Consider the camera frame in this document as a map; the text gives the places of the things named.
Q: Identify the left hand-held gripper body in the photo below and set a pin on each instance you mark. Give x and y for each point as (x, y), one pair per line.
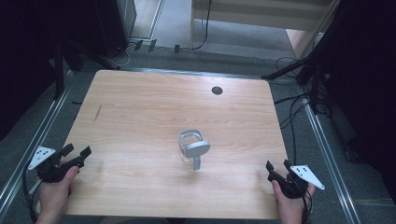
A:
(51, 169)

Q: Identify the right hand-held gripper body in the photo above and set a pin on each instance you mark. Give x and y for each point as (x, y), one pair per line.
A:
(292, 186)

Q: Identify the person's right hand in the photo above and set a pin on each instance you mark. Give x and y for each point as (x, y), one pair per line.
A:
(291, 205)

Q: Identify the person's left hand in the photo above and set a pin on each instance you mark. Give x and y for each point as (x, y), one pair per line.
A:
(54, 196)

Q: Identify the black metal stand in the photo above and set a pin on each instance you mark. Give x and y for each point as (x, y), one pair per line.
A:
(59, 71)

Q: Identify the dark curtain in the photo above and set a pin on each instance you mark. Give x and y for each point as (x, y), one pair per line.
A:
(28, 62)
(364, 77)

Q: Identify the black tripod stand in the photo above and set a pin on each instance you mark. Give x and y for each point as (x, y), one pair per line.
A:
(289, 67)

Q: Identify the black power plug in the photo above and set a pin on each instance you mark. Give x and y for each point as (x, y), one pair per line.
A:
(152, 45)
(138, 45)
(176, 48)

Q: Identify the black cabinet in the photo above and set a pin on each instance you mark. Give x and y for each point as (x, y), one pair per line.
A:
(113, 25)

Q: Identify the white wooden shelf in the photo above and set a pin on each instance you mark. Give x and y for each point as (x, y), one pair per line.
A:
(264, 14)

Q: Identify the metal floor rail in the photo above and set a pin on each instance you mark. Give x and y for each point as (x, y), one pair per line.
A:
(31, 146)
(330, 161)
(193, 72)

